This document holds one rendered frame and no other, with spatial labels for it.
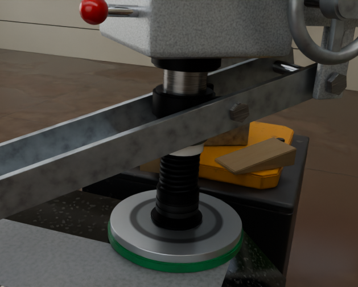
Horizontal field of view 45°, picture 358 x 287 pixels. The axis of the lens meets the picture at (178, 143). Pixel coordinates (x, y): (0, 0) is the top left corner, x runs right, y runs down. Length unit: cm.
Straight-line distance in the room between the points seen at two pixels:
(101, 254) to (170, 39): 34
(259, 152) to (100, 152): 72
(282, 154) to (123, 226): 62
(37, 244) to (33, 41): 751
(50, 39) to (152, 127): 739
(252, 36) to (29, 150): 34
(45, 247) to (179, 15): 40
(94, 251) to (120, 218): 7
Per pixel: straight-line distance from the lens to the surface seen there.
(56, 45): 789
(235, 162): 116
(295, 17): 51
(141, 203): 75
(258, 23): 55
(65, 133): 65
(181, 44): 50
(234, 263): 68
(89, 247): 69
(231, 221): 72
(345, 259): 238
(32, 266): 66
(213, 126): 60
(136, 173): 119
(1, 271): 66
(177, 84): 61
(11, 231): 75
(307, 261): 229
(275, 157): 119
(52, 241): 71
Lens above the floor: 122
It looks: 20 degrees down
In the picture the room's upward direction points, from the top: 3 degrees clockwise
